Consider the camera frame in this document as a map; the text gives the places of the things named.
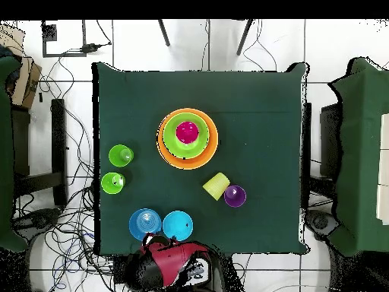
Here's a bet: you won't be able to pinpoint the red plastic cup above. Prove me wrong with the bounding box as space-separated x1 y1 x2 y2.
175 121 200 144

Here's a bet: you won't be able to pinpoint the black square floor frame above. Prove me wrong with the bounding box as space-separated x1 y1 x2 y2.
41 20 87 58

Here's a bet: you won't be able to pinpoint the ribbed cyan plastic bowl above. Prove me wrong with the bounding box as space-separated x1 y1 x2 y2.
162 210 195 243

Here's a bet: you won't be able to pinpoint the brown cardboard box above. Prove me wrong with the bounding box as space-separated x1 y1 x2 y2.
0 24 43 110

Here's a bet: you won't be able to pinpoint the translucent blue plastic bowl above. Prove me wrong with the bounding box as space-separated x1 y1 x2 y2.
128 208 163 242

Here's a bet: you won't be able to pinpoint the white boxes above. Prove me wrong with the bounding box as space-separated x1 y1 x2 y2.
375 113 389 225

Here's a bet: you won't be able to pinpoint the black power strip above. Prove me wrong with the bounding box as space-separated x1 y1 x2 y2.
113 255 127 284

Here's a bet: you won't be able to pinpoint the yellow plastic cup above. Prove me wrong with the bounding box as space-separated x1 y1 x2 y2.
202 172 231 202

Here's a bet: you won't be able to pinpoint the dark green table cloth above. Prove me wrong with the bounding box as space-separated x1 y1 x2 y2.
92 62 309 256

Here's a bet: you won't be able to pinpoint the large orange plastic bowl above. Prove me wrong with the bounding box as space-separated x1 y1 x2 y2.
156 107 220 170

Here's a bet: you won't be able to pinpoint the purple plastic cup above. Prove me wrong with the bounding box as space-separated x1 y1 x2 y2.
223 185 248 208

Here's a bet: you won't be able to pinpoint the black bench frame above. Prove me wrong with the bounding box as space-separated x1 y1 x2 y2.
11 98 68 208

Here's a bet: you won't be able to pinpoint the black tripod leg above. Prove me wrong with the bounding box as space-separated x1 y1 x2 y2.
157 19 171 47
236 19 255 56

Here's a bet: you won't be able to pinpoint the green plastic cup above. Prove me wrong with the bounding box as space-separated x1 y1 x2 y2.
100 172 126 195
108 144 134 168

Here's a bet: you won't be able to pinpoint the black stand base with knob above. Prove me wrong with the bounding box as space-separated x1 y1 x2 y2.
13 208 62 235

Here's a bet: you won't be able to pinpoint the green-clothed side table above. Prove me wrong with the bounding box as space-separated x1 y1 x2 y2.
327 57 389 256
0 56 30 252

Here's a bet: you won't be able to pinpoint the green plastic bowl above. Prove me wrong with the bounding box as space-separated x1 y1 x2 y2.
162 112 210 160

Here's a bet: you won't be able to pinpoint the black power adapter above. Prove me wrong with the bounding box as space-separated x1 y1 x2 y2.
81 43 112 53

